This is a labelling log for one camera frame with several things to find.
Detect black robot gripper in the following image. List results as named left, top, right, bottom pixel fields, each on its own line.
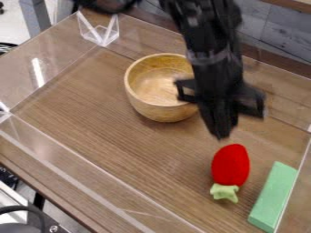
left=172, top=76, right=268, bottom=141

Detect red felt strawberry green leaves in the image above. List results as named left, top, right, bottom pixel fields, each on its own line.
left=209, top=144, right=249, bottom=204

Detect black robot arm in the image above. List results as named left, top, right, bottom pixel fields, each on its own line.
left=157, top=0, right=265, bottom=139

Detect light wooden bowl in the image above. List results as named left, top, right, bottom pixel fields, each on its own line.
left=124, top=53, right=197, bottom=123

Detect green rectangular foam block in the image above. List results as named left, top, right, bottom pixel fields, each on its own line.
left=248, top=161, right=298, bottom=233

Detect clear acrylic enclosure wall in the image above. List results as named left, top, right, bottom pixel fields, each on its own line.
left=0, top=16, right=311, bottom=233

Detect black metal bracket with bolt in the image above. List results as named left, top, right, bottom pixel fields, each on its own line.
left=27, top=203, right=71, bottom=233

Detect black cable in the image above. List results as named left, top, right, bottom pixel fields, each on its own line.
left=0, top=205, right=48, bottom=233

